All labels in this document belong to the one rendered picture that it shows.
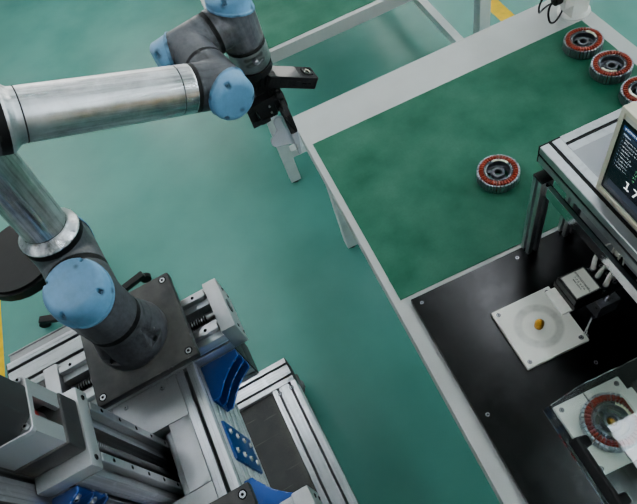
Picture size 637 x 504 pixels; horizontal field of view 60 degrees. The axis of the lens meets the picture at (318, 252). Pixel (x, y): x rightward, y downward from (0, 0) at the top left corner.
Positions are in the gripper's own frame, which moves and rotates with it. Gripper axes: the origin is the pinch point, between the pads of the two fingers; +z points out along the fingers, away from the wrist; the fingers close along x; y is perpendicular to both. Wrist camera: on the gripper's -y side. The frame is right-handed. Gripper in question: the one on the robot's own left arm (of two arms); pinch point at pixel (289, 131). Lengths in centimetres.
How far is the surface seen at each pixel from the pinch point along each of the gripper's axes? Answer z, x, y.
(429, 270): 40, 26, -17
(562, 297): 27, 53, -33
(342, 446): 115, 33, 27
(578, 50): 37, -12, -92
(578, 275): 23, 52, -37
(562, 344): 37, 59, -30
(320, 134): 40, -34, -15
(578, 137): 4, 34, -48
